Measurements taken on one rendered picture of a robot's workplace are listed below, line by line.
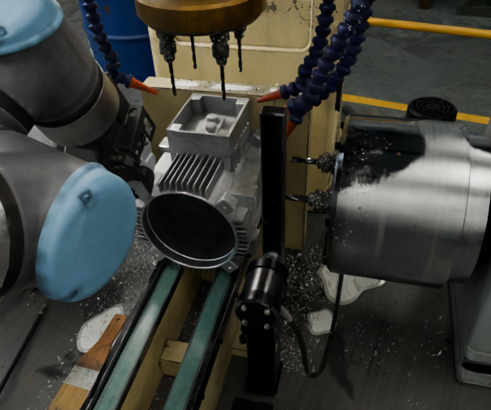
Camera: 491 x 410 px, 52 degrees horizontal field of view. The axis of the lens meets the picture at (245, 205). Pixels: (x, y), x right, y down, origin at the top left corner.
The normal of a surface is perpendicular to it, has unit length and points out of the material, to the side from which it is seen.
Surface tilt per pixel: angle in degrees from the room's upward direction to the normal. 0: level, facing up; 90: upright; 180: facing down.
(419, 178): 39
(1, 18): 25
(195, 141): 90
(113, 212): 93
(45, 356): 0
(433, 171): 32
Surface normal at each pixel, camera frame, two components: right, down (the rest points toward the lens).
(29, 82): 0.80, 0.29
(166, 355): -0.04, -0.77
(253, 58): -0.24, 0.62
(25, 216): 0.86, -0.17
